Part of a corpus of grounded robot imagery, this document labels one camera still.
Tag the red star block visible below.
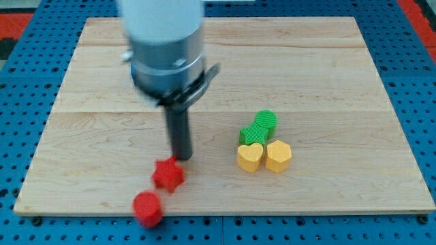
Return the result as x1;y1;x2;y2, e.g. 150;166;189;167
151;156;185;195

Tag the red cylinder block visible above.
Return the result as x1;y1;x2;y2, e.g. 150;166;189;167
132;191;163;228

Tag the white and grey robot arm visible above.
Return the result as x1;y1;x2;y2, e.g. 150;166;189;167
117;0;220;110

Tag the green star block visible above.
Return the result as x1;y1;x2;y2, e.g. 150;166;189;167
239;121;270;146

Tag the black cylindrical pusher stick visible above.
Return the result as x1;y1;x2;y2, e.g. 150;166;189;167
164;107;193;161

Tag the yellow heart block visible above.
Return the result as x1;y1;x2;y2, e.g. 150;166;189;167
236;143;264;173

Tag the green cylinder block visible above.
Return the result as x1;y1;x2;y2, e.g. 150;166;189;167
255;110;278;140

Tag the yellow hexagon block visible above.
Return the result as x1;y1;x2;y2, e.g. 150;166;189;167
265;140;292;173

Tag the light wooden board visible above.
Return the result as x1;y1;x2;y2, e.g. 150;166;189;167
14;17;435;217

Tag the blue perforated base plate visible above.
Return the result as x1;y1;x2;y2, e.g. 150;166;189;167
1;0;435;244

